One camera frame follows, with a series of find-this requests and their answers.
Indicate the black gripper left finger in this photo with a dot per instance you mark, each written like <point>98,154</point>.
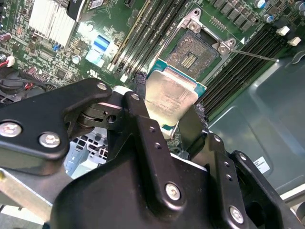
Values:
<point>47,114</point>

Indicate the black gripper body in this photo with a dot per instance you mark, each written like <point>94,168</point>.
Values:
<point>107,202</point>

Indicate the silver CPU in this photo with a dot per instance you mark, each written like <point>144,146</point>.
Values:
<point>171,97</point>

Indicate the metal locking lever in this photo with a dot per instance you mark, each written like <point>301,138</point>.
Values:
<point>257,55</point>

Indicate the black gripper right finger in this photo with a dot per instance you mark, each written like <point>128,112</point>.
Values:
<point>221,171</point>

